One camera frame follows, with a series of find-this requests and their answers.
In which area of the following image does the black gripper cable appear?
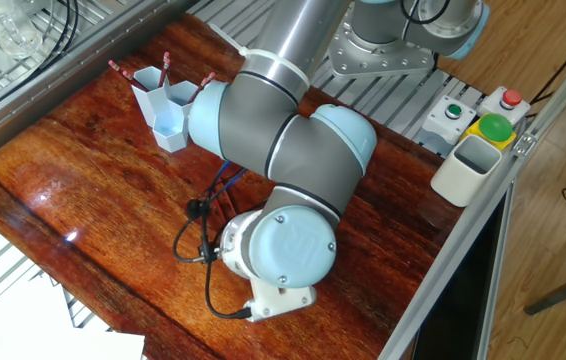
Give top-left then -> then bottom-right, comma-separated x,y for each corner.
171,162 -> 264,321

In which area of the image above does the light blue hexagonal pen holder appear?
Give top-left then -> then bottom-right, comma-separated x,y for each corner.
131,65 -> 204,154

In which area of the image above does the clear plastic container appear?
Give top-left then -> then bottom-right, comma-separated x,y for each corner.
0,0 -> 46,59

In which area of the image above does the white control button box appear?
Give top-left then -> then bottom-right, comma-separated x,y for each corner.
421,86 -> 532,153

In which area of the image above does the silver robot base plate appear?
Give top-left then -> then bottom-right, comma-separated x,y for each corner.
325,35 -> 439,81

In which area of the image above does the black cable bundle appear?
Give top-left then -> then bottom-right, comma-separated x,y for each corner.
18,0 -> 84,63

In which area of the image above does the white rounded rectangular pen holder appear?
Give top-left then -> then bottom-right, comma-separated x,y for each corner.
430,134 -> 505,209

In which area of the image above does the brown wood-grain board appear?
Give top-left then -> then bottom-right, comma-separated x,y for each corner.
0,20 -> 466,360

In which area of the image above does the large white paper sheet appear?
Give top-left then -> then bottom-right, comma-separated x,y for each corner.
0,288 -> 76,360

